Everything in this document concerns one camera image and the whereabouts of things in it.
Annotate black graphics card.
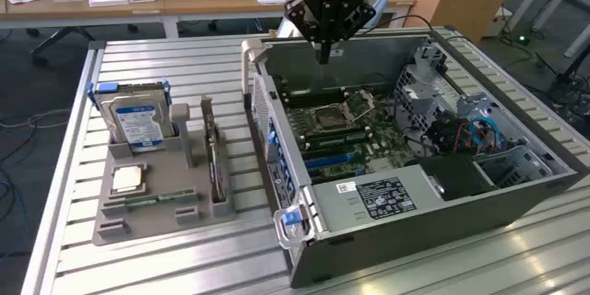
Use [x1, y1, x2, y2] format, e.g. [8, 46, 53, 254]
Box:
[200, 95, 231, 205]

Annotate metal socket cover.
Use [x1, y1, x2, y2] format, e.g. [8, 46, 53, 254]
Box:
[342, 88, 378, 124]

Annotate tall perforated metal disk bay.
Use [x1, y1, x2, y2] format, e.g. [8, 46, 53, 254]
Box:
[393, 44, 463, 139]

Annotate CPU socket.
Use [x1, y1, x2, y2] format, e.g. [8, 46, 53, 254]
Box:
[311, 104, 352, 134]

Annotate hard disk with blue label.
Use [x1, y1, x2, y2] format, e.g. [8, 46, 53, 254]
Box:
[86, 79, 180, 153]

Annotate black chair base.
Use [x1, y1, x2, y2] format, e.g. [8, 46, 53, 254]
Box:
[27, 23, 140, 66]

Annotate grey parts rack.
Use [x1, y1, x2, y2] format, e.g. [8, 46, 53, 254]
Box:
[91, 96, 239, 247]

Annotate low silver disk bay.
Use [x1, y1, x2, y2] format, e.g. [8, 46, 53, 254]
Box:
[473, 145, 555, 188]

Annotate grey power supply unit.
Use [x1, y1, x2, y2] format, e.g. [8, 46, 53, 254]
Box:
[311, 165, 446, 234]

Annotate silver CPU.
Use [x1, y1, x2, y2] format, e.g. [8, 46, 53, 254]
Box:
[112, 166, 144, 193]

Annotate green RAM stick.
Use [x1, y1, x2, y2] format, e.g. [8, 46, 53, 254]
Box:
[103, 189, 195, 207]

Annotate open dark PC case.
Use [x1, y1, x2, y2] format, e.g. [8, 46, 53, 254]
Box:
[240, 26, 589, 290]

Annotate black cable behind case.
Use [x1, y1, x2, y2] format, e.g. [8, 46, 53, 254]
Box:
[362, 14, 458, 39]

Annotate blue wire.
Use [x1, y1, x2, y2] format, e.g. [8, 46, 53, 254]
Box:
[469, 116, 507, 153]

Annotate white floor cable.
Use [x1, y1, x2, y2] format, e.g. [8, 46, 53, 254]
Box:
[0, 107, 73, 129]

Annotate blue floor cable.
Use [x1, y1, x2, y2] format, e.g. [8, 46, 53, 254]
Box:
[0, 128, 35, 260]

